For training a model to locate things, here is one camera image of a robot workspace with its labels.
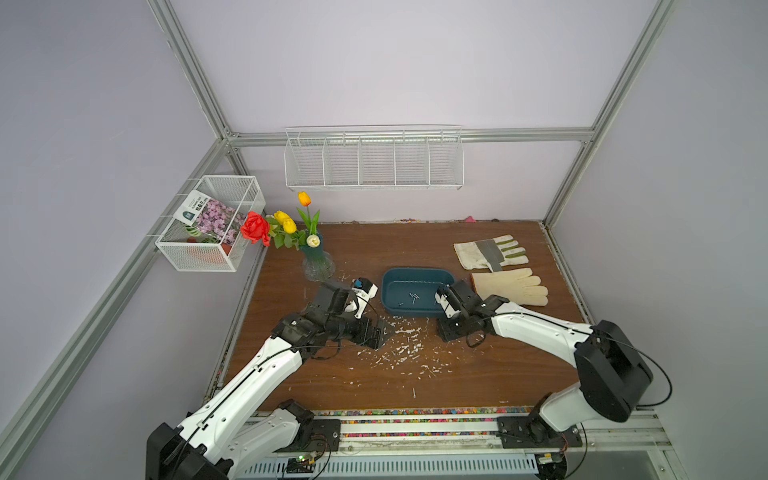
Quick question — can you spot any cream canvas work glove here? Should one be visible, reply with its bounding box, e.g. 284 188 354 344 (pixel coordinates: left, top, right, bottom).
471 268 549 307

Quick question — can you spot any white grey work glove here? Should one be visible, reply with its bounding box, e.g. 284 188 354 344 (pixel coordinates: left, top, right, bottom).
453 235 529 272

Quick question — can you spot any white wire wall shelf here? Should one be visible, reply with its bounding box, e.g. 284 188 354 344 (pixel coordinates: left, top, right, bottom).
284 124 465 191

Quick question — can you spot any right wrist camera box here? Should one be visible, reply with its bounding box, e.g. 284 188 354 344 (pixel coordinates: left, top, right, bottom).
435 285 461 319

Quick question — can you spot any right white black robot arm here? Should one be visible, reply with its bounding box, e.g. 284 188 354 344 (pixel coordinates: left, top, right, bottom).
435 281 653 445

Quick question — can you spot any red artificial rose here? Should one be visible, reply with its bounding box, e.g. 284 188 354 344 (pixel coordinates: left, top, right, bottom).
240 211 271 247

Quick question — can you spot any teal plastic storage box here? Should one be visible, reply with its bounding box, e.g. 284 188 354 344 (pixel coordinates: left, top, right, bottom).
381 267 455 318

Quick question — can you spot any white wire side basket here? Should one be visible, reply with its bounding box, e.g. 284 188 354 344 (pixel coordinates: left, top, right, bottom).
155 175 266 273

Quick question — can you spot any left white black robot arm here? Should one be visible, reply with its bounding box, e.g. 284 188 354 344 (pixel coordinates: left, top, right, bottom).
145 278 389 479

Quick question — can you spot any purple flower packet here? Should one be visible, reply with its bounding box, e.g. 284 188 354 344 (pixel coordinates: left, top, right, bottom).
173 190 245 246

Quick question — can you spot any yellow artificial tulips bunch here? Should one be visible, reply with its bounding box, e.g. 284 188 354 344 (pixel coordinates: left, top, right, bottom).
266 191 322 250

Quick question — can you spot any glass flower vase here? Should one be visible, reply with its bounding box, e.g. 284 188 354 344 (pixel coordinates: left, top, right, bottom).
300 234 335 282

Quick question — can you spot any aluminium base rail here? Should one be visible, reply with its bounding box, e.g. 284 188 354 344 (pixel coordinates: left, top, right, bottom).
161 409 691 480

